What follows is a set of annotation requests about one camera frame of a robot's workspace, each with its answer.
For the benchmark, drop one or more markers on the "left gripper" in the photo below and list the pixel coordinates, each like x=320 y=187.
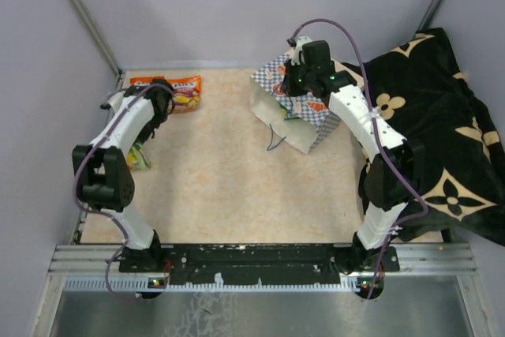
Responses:
x=146 y=136

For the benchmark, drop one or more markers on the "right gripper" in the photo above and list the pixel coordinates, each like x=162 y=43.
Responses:
x=289 y=69

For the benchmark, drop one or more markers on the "orange candy bag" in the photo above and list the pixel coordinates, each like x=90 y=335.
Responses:
x=144 y=81
x=186 y=93

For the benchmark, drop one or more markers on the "blue checkered paper bag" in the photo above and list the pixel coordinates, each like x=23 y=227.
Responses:
x=303 y=121

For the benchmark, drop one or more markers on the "green candy bag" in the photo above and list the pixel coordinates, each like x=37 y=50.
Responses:
x=136 y=158

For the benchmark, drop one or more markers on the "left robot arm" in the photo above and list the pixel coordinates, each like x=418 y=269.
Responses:
x=103 y=183

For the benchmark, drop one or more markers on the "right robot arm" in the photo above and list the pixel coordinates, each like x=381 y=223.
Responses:
x=396 y=164

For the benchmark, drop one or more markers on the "black floral blanket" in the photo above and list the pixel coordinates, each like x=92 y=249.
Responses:
x=421 y=92

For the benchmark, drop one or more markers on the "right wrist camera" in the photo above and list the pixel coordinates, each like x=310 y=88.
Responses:
x=297 y=43

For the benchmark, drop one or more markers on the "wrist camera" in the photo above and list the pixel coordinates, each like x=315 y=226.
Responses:
x=297 y=43
x=113 y=102

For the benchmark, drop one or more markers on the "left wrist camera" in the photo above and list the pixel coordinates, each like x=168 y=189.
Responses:
x=113 y=102

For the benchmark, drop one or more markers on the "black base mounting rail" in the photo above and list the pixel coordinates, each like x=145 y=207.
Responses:
x=259 y=264

